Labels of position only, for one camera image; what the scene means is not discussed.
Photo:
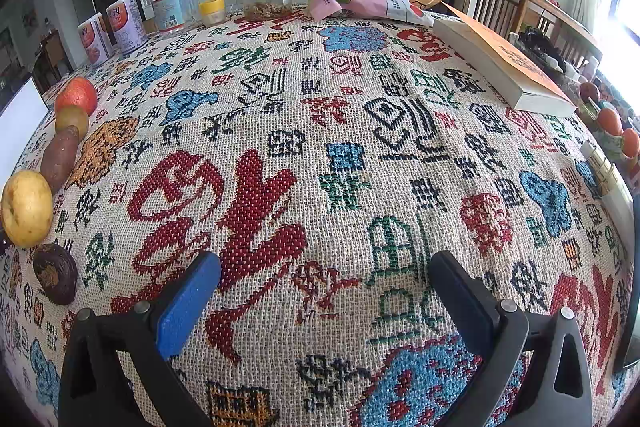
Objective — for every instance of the printed woven tablecloth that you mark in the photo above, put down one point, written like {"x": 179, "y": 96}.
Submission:
{"x": 320, "y": 157}

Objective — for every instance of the purple label tin can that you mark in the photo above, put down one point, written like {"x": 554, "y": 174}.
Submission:
{"x": 125, "y": 29}
{"x": 92, "y": 42}

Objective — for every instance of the small yellow jar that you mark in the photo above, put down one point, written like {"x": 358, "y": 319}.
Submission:
{"x": 212, "y": 11}

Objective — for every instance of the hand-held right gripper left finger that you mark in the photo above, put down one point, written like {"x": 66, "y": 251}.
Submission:
{"x": 187, "y": 302}

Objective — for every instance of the dark red round fruit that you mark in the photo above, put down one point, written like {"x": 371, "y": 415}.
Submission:
{"x": 590, "y": 92}

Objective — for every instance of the red apple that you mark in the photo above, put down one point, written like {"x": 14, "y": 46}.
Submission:
{"x": 76, "y": 95}

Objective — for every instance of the orange round fruit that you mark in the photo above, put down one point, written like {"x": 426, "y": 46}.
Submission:
{"x": 609, "y": 122}
{"x": 631, "y": 143}

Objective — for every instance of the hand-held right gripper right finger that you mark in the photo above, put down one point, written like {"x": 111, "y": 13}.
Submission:
{"x": 457, "y": 299}

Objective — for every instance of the dark purple passion fruit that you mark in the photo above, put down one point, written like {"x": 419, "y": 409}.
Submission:
{"x": 54, "y": 273}

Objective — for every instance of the orange cover book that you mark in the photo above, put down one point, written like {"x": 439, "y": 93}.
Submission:
{"x": 500, "y": 57}

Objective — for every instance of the green-brown kiwi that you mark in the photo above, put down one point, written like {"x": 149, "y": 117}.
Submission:
{"x": 71, "y": 121}

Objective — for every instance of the gold striped box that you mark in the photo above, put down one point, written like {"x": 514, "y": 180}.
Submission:
{"x": 600, "y": 167}

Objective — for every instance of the white board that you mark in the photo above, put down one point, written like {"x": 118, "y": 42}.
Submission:
{"x": 20, "y": 127}

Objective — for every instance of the wooden chair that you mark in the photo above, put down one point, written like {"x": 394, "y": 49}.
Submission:
{"x": 495, "y": 2}
{"x": 560, "y": 32}

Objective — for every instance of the large clear plastic jar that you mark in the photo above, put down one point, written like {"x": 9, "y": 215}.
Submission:
{"x": 172, "y": 2}

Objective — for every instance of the purple sweet potato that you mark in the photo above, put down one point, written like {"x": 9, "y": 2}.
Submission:
{"x": 59, "y": 159}

